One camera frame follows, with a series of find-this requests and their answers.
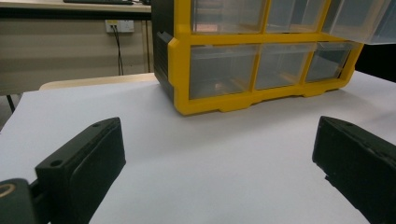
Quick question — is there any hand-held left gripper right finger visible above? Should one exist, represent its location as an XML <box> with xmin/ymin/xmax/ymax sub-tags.
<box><xmin>312</xmin><ymin>116</ymin><xmax>396</xmax><ymax>224</ymax></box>

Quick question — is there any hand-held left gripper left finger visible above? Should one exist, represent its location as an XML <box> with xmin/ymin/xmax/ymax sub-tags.
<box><xmin>35</xmin><ymin>117</ymin><xmax>127</xmax><ymax>224</ymax></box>

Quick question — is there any light wooden table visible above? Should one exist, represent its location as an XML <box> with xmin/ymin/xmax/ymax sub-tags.
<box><xmin>38</xmin><ymin>72</ymin><xmax>159</xmax><ymax>91</ymax></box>

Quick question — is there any clear plastic drawer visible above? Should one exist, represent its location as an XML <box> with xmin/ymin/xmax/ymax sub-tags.
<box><xmin>321</xmin><ymin>0</ymin><xmax>396</xmax><ymax>46</ymax></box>
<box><xmin>188</xmin><ymin>44</ymin><xmax>260</xmax><ymax>101</ymax></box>
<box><xmin>255</xmin><ymin>42</ymin><xmax>316</xmax><ymax>91</ymax></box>
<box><xmin>265</xmin><ymin>0</ymin><xmax>327</xmax><ymax>34</ymax></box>
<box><xmin>191</xmin><ymin>0</ymin><xmax>268</xmax><ymax>35</ymax></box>

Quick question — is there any yellow black drawer cabinet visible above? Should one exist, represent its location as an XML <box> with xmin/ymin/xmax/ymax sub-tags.
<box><xmin>150</xmin><ymin>0</ymin><xmax>365</xmax><ymax>117</ymax></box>

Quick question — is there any black keyboard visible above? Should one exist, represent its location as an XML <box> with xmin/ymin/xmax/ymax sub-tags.
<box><xmin>63</xmin><ymin>0</ymin><xmax>134</xmax><ymax>6</ymax></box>

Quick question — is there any black power cable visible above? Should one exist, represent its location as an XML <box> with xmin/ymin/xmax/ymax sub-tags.
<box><xmin>111</xmin><ymin>25</ymin><xmax>125</xmax><ymax>77</ymax></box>

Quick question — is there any white wall socket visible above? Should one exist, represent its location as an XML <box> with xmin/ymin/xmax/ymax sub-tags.
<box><xmin>105</xmin><ymin>20</ymin><xmax>135</xmax><ymax>34</ymax></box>

